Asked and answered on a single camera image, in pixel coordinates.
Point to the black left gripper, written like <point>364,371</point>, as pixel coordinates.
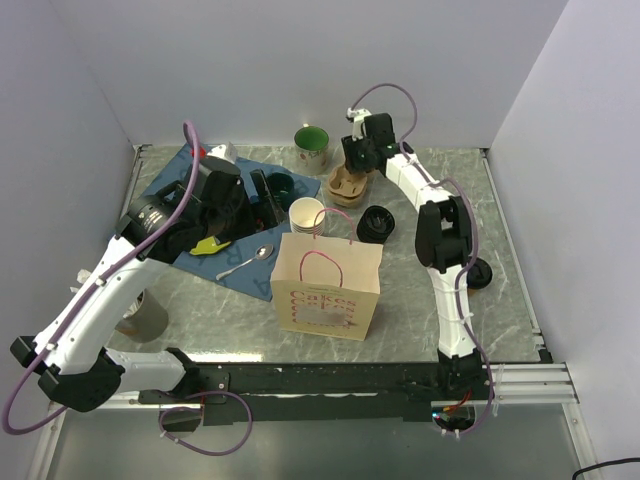
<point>265,210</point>

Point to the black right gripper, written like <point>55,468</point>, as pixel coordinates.
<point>349,146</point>

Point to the brown pulp cup carrier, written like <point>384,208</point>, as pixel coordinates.
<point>346,189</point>

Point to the cream cakes paper bag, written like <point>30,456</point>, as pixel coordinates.
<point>326,286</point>

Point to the black cup lid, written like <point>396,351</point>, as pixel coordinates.
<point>480,274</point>

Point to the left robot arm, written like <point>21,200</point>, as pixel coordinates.
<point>214,198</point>

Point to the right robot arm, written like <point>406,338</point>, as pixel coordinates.
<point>444,240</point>

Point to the dark green mug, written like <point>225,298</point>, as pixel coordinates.
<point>282,187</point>

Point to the stack of paper cups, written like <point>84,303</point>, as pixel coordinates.
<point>306,215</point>

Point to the silver spoon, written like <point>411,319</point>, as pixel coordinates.
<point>262,253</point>

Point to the blue letter-print cloth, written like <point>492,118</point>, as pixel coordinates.
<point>253,279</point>

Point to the white floral mug green inside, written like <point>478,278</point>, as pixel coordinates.
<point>312,143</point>

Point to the yellow-green dotted plate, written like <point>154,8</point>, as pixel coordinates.
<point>209,246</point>

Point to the stack of black lids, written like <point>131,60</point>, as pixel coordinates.
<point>375,225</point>

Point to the grey cup of straws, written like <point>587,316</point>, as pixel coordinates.
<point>145,320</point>

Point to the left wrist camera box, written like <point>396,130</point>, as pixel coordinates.
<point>226,151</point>

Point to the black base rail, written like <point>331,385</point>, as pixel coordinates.
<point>230,392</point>

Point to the aluminium frame rail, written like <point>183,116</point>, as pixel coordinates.
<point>530,384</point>

